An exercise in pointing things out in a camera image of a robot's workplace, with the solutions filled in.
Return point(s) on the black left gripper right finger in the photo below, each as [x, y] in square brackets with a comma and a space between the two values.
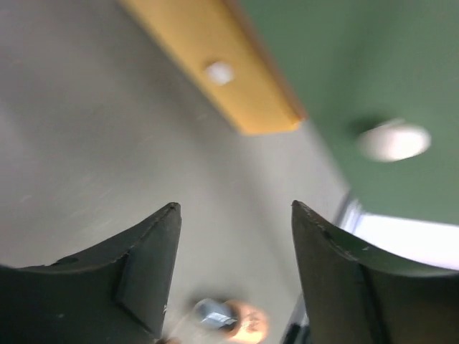
[355, 292]

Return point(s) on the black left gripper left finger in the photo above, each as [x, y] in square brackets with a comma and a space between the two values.
[114, 292]

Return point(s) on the beige foundation bottle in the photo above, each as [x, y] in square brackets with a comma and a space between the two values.
[238, 321]

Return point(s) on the yellow bottom drawer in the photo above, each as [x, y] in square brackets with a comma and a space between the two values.
[215, 46]

